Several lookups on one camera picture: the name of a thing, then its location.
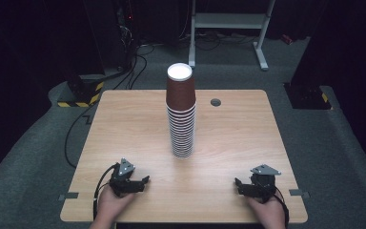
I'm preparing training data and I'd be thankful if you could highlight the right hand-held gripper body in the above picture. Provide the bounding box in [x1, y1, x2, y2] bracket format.
[249, 163, 282, 203]

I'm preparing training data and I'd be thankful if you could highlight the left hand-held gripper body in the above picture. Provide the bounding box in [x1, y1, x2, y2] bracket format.
[109, 157, 146, 198]

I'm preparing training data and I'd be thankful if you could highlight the stack of brown paper cups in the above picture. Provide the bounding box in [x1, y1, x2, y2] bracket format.
[165, 62, 197, 159]

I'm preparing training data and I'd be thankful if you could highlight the person's right hand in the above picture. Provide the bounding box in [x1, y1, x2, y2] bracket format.
[245, 190, 288, 223]

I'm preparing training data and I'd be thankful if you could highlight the person's left hand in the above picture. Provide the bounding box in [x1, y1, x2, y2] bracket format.
[96, 183, 138, 221]

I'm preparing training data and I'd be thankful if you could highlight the grey tape strip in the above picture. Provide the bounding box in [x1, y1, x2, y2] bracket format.
[58, 191, 80, 202]
[288, 188, 311, 199]

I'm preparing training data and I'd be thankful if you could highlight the black yellow striped base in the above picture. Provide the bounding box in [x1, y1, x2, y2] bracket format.
[56, 73, 105, 109]
[283, 81, 334, 111]

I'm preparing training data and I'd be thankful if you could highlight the dark equipment rack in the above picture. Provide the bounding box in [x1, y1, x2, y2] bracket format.
[113, 0, 141, 73]

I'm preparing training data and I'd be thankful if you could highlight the small red object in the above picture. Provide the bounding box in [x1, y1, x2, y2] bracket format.
[280, 33, 295, 46]

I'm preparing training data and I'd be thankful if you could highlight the white metal stand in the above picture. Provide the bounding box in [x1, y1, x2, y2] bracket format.
[188, 0, 276, 72]

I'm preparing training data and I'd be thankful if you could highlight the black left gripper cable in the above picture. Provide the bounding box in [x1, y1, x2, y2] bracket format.
[92, 163, 121, 221]

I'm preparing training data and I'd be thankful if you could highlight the black floor cable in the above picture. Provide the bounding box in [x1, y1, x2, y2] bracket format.
[63, 101, 100, 170]

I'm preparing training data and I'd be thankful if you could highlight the bundle of black cables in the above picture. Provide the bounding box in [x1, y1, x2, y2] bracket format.
[112, 43, 156, 91]

